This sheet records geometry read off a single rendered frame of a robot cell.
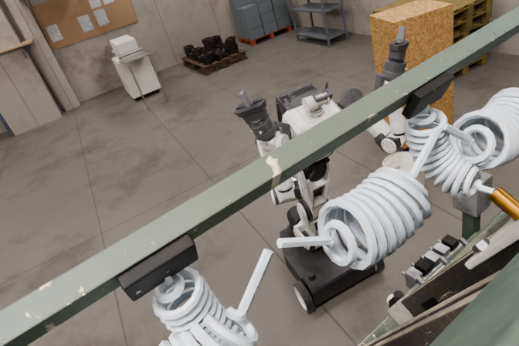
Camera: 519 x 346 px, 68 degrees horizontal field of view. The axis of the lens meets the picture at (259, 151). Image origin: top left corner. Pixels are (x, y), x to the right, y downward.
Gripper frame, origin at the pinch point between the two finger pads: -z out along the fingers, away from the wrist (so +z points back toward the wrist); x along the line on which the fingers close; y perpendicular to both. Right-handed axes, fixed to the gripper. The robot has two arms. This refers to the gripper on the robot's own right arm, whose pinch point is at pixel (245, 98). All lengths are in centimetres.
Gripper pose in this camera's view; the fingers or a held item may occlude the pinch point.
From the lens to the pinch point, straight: 139.7
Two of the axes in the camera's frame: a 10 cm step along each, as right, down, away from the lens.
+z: 4.5, 6.7, 6.0
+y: -0.8, 6.9, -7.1
